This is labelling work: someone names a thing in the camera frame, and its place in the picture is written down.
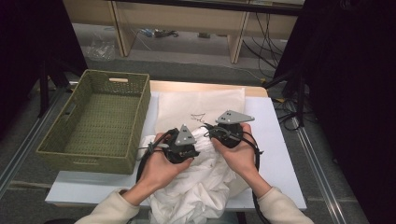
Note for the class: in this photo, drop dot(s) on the person's left hand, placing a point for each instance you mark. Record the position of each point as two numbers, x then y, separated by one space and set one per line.
163 172

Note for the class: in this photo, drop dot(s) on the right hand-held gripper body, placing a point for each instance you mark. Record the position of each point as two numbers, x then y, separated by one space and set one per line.
232 116

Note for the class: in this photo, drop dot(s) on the power strip with plugs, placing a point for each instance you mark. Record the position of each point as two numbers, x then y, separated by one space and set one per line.
160 33

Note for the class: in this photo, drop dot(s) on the white cloth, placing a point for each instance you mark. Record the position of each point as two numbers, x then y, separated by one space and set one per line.
199 186

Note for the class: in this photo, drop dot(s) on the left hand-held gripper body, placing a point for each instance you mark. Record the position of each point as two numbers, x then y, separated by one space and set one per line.
185 138

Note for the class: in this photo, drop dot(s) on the black curtain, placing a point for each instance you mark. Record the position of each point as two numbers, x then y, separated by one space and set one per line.
28 46
358 93

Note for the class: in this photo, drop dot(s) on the light wooden desk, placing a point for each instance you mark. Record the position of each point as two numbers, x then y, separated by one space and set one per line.
186 17

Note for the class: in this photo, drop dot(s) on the black metal stand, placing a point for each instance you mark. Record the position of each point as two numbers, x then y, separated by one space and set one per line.
43 90
300 99

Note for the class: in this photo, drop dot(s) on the clear plastic bag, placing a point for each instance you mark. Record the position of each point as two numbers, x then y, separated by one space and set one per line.
101 48

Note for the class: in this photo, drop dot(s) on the aluminium rail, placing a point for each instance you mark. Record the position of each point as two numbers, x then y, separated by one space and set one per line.
320 174
28 143

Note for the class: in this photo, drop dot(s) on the person's right hand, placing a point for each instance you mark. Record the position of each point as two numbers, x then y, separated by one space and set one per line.
241 158

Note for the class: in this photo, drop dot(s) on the green woven basket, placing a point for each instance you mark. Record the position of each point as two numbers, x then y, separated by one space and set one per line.
102 124

